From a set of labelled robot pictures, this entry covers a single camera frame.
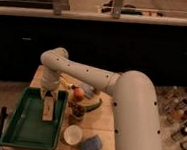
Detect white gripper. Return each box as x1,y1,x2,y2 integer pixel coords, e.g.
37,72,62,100
41,77,59,98

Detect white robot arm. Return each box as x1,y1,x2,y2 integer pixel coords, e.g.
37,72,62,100
40,48,163,150

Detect green plastic tray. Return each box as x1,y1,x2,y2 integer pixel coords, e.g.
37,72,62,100
0,87,68,150

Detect orange peach fruit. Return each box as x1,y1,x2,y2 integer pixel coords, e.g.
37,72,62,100
73,87,84,101

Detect grey blue block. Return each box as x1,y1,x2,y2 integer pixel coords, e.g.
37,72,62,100
80,82,94,99

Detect black pole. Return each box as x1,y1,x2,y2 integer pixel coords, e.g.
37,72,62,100
0,106,7,138

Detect blue sponge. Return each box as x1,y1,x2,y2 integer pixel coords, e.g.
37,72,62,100
78,135,102,150

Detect wooden railing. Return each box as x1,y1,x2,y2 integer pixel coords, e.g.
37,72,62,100
0,0,187,26

